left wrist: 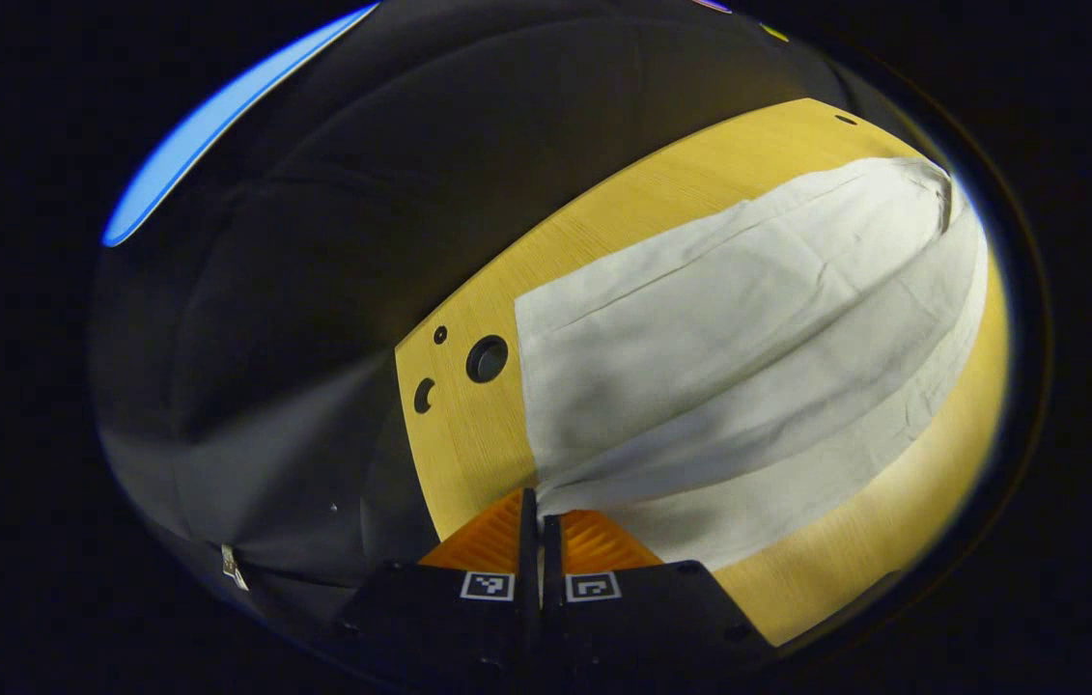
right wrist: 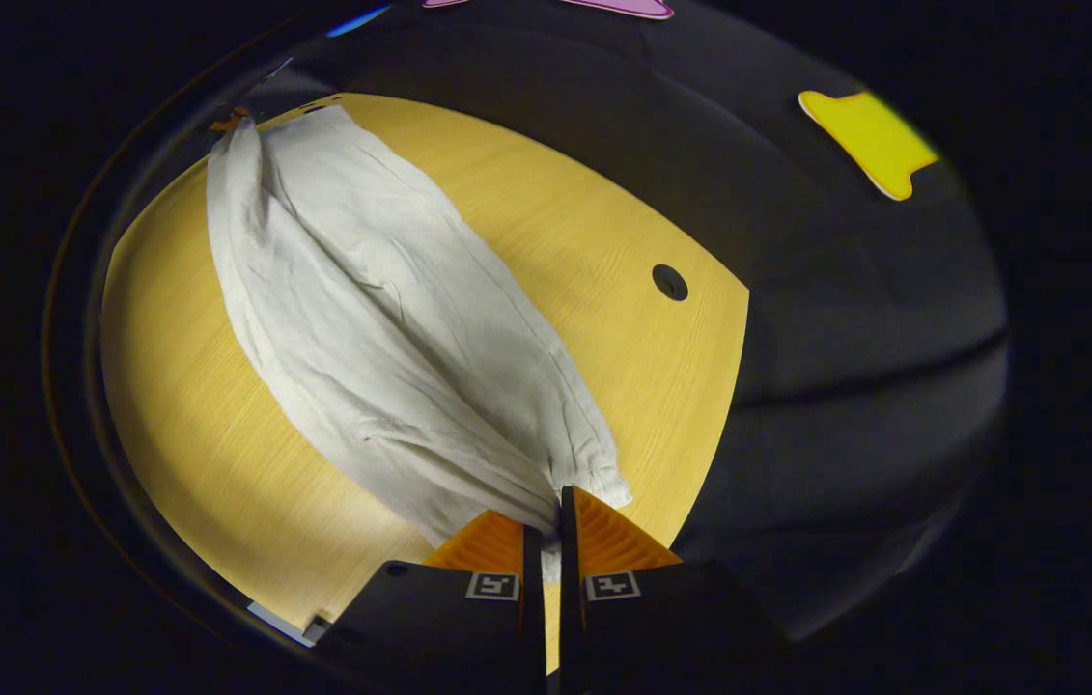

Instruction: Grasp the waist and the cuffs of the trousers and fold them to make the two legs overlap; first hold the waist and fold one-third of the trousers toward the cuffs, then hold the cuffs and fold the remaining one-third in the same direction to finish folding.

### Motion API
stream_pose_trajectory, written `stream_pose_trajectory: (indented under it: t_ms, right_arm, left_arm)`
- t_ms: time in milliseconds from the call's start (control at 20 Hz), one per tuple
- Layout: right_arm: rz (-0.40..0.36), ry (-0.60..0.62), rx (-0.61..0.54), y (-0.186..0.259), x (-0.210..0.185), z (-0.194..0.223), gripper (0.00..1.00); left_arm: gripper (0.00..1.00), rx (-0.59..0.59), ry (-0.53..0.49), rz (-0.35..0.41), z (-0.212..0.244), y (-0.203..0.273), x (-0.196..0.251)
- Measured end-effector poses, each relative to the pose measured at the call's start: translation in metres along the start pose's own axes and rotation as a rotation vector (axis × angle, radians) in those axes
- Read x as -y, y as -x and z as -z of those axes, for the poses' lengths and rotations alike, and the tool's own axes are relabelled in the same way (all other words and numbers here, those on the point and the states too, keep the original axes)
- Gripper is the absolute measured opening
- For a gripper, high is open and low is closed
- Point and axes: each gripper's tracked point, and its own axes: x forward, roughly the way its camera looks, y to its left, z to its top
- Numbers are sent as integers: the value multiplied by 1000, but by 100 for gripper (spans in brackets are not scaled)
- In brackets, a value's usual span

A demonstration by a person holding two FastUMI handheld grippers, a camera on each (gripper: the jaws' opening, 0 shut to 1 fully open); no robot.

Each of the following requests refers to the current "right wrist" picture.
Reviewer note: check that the white flat object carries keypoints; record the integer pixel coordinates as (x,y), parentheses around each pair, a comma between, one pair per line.
(287,623)

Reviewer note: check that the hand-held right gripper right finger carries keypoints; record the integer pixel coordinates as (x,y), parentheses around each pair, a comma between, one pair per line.
(652,627)

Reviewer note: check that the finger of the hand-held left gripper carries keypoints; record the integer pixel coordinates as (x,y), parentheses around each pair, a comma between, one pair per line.
(231,121)

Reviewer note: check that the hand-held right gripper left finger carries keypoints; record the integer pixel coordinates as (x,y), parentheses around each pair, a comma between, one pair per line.
(468,627)

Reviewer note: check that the white jeans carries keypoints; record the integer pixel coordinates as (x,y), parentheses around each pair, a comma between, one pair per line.
(391,338)

